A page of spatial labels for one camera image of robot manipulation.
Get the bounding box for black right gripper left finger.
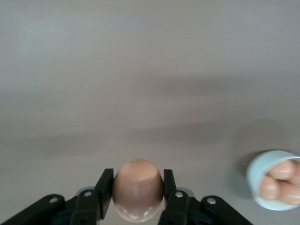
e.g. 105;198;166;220
70;168;115;225

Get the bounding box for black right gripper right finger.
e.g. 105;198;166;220
159;168;190;225

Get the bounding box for brown egg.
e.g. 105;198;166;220
259;175;282;201
267;161;300;181
278;180;300;204
112;158;164;222

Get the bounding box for white round bowl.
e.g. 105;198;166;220
245;150;300;211

